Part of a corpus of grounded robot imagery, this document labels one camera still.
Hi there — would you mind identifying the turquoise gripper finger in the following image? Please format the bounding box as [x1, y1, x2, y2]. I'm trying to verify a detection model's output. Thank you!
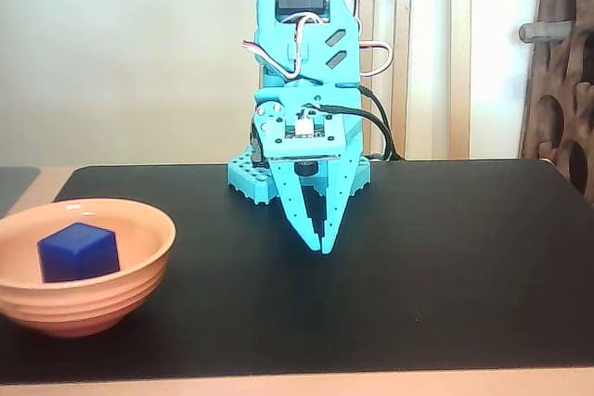
[320, 153, 362, 256]
[252, 99, 324, 254]

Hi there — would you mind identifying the turquoise gripper body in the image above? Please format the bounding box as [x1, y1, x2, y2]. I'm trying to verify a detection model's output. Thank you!
[253, 83, 363, 160]

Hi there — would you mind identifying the blue cube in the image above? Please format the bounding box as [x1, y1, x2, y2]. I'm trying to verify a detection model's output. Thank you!
[36, 223, 121, 284]

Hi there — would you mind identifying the orange ribbed bowl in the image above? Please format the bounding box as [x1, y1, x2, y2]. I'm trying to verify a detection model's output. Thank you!
[0, 198, 177, 339]

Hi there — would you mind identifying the black table clamp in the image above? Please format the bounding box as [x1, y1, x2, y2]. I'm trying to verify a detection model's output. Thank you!
[249, 124, 268, 170]

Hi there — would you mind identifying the black table mat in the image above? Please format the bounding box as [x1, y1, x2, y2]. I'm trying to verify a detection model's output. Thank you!
[0, 158, 594, 387]

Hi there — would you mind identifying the light wooden slatted panel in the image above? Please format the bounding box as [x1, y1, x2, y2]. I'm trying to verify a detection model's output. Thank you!
[263, 0, 472, 160]

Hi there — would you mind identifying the brown wooden wine rack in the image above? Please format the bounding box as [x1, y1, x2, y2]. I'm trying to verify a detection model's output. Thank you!
[517, 0, 594, 205]

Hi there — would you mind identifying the black cable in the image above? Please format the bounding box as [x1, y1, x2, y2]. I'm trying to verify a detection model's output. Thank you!
[319, 87, 405, 161]

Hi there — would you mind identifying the turquoise perforated base plate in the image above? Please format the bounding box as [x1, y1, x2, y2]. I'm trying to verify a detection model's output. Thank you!
[226, 149, 372, 205]

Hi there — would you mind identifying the turquoise wrist camera mount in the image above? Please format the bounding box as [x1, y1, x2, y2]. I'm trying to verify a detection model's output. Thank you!
[259, 106, 348, 179]

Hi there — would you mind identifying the red white servo wire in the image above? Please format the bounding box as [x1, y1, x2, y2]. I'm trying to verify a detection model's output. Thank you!
[240, 14, 394, 84]

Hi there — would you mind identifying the grey door handle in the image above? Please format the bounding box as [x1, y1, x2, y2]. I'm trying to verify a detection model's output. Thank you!
[518, 20, 573, 44]

